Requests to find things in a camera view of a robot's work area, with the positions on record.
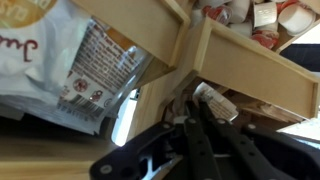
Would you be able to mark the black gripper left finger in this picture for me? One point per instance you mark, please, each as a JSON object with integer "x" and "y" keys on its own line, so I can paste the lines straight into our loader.
{"x": 196, "y": 153}

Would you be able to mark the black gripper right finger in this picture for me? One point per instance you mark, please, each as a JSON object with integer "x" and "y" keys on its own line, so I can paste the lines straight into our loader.
{"x": 253, "y": 153}

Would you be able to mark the brown printed sachet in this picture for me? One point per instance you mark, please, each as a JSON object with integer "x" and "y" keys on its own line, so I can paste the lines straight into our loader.
{"x": 216, "y": 101}

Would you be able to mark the brown sachet pile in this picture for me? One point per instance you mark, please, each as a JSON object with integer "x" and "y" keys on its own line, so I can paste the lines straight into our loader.
{"x": 270, "y": 108}

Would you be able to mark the wooden cutlery stand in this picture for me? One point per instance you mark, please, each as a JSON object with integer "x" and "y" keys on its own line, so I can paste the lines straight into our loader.
{"x": 146, "y": 30}

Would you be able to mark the wooden tiered bin organiser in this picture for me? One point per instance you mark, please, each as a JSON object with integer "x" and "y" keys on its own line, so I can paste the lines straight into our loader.
{"x": 253, "y": 70}

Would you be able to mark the white creamer cup pile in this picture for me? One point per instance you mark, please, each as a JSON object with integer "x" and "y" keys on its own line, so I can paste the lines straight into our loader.
{"x": 263, "y": 16}

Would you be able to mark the white printed plastic bag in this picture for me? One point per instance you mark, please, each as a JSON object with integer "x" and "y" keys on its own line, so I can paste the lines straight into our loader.
{"x": 43, "y": 70}

